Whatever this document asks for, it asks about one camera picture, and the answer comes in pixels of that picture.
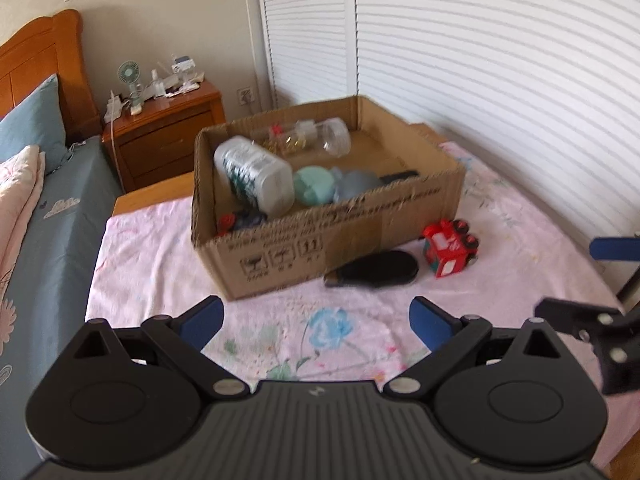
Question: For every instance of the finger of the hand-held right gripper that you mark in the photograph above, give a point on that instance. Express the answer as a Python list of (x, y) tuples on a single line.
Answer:
[(615, 340), (612, 249)]

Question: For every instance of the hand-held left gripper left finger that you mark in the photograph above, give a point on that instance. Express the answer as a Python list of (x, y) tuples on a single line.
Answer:
[(202, 322)]

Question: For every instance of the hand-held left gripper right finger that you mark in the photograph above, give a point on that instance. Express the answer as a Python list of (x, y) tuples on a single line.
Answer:
[(430, 322)]

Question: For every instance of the cardboard box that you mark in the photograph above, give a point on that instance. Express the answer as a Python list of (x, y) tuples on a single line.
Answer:
[(280, 255)]

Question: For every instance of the dark blue toy car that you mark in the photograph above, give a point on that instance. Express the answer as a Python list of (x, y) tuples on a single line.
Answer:
[(245, 220)]

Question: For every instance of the grey plush toy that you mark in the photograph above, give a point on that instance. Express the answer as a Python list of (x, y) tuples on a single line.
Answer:
[(357, 185)]

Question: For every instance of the white plastic bottle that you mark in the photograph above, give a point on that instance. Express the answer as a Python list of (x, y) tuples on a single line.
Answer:
[(255, 175)]

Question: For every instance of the mint green case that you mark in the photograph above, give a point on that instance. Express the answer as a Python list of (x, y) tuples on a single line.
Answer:
[(312, 185)]

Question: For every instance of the clear bottle with beads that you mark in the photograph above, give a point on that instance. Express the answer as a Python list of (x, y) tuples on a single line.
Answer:
[(295, 137)]

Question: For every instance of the clear plastic jar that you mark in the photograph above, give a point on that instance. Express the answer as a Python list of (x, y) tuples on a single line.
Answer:
[(334, 135)]

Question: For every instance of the black oval object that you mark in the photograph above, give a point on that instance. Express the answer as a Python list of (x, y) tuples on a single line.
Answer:
[(380, 267)]

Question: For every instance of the red toy truck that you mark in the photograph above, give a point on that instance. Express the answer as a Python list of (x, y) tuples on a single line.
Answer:
[(447, 250)]

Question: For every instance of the pink floral bed sheet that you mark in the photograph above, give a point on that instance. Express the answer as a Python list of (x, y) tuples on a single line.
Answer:
[(310, 330)]

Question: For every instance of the blue bed sheet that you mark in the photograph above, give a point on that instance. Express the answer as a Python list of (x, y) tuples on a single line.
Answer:
[(60, 260)]

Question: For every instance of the wooden nightstand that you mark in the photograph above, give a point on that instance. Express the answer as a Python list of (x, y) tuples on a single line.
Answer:
[(165, 130)]

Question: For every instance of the white louvred closet door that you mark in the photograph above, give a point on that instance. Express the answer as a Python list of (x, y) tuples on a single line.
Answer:
[(500, 85), (310, 35)]

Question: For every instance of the pink quilt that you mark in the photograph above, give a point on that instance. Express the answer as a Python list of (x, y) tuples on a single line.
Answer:
[(17, 200)]

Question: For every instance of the small white spray bottle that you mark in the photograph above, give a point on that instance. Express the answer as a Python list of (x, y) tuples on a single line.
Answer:
[(156, 85)]

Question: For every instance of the white box on nightstand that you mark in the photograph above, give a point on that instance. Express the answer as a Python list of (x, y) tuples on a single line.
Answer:
[(182, 66)]

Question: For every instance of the small green desk fan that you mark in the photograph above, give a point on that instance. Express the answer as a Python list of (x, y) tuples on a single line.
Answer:
[(128, 72)]

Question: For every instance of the blue pillow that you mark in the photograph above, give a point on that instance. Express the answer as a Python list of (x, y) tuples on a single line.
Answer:
[(30, 125)]

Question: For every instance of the wooden headboard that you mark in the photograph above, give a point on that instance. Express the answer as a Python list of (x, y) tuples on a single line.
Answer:
[(45, 55)]

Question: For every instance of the white wall outlet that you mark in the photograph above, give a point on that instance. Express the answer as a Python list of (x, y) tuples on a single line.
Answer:
[(246, 95)]

